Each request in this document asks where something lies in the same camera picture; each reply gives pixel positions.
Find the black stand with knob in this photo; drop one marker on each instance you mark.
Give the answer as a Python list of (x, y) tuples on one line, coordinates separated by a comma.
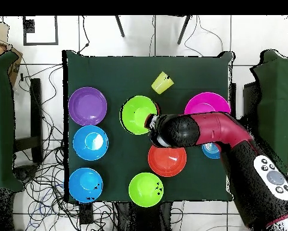
[(25, 173)]

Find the green bowl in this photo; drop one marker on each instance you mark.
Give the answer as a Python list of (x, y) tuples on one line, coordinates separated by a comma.
[(134, 115), (145, 190)]

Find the green covered side table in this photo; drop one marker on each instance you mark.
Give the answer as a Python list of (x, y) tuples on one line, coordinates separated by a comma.
[(276, 96), (1, 120)]

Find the small blue bowl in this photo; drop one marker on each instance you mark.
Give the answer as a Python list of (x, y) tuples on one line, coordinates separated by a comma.
[(211, 151)]

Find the dark green tablecloth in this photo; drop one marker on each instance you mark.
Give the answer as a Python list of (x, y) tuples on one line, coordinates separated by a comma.
[(146, 72)]

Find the large pink bowl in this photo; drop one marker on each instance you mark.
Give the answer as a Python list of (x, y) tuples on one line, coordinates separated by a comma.
[(206, 103)]

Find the large blue bowl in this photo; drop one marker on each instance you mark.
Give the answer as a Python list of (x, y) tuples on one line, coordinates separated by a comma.
[(85, 185), (90, 143)]

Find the purple bowl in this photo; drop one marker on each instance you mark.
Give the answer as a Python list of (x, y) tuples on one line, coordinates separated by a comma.
[(88, 106)]

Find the long black bar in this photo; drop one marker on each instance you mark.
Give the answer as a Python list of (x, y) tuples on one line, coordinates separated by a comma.
[(36, 108)]

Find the black tripod leg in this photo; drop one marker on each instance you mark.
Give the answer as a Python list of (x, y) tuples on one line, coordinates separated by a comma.
[(119, 26), (183, 30)]

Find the large orange-red bowl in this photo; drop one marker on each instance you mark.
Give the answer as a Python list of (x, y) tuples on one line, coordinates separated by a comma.
[(167, 161)]

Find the black box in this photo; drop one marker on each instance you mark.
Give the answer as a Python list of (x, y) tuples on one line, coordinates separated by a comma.
[(250, 101)]

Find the yellow plastic cup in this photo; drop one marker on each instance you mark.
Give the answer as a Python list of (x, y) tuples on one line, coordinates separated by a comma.
[(162, 83)]

